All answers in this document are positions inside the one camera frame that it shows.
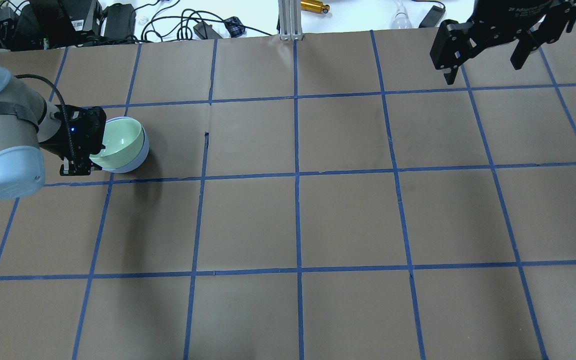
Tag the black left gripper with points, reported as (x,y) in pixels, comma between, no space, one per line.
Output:
(54,141)

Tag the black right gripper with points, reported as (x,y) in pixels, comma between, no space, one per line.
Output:
(510,16)

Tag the green bowl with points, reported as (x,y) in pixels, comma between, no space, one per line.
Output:
(118,142)

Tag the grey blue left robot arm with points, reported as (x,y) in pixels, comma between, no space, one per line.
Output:
(34,118)

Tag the blue bowl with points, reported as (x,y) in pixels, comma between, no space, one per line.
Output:
(135,157)

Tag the white light bulb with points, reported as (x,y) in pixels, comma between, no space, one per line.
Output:
(401,18)

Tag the black power brick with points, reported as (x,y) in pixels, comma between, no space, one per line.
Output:
(119,21)

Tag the black power adapter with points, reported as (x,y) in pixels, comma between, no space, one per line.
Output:
(204,31)

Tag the gold cylinder tool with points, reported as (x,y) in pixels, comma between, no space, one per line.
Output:
(314,6)

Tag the aluminium frame post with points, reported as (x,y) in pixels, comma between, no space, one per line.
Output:
(290,20)

